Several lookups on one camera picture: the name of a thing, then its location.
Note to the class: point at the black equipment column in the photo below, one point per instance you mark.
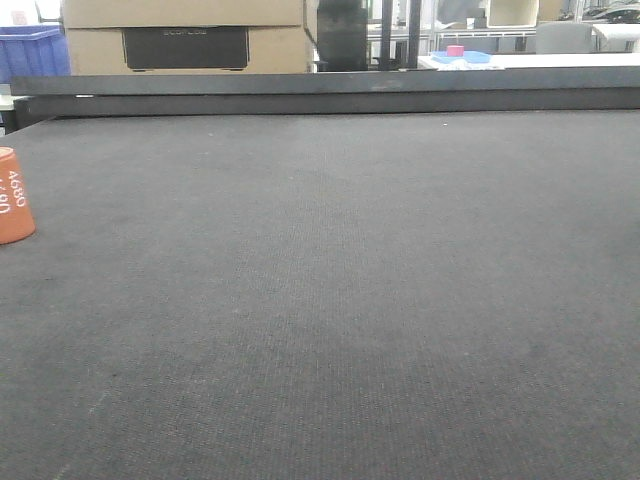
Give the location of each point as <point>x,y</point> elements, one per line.
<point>342,36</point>

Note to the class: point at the blue tray on table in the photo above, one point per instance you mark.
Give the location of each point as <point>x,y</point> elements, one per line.
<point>469,57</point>

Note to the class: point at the white background table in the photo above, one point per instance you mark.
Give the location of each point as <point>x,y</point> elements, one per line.
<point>513,61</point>

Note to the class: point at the large cardboard box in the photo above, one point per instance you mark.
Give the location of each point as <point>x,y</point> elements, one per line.
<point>190,37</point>

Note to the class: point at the blue plastic crate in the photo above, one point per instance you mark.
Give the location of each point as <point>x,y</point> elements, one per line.
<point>33,50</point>

